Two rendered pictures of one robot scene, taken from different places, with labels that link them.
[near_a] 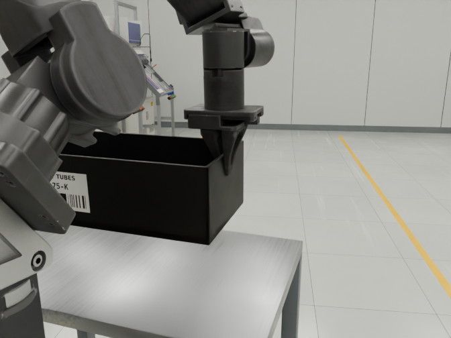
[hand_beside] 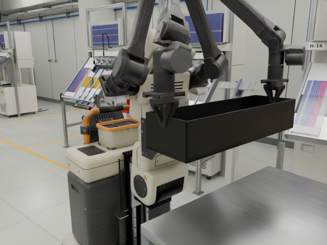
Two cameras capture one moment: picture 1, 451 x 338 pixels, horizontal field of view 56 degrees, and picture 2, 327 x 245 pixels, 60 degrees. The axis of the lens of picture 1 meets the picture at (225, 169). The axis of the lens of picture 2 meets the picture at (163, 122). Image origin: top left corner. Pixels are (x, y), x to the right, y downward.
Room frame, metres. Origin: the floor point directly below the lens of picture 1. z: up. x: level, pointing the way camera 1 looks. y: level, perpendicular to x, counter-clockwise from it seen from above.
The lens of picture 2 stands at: (1.00, -0.64, 1.28)
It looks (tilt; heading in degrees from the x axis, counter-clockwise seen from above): 14 degrees down; 122
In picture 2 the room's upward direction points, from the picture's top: straight up
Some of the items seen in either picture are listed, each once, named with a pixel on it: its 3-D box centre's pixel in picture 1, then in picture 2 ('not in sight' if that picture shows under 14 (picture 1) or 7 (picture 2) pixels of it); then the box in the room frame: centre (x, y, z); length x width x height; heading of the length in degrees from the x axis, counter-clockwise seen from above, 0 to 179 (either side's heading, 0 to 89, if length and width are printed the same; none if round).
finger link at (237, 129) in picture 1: (219, 143); (166, 110); (0.61, 0.01, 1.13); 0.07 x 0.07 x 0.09; 72
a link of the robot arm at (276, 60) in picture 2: not in sight; (277, 58); (0.79, 0.54, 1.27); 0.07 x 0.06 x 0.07; 178
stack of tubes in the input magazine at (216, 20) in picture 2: not in sight; (201, 29); (-0.26, 2.14, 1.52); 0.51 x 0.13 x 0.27; 173
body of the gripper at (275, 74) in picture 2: not in sight; (275, 74); (0.78, 0.54, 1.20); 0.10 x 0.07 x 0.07; 72
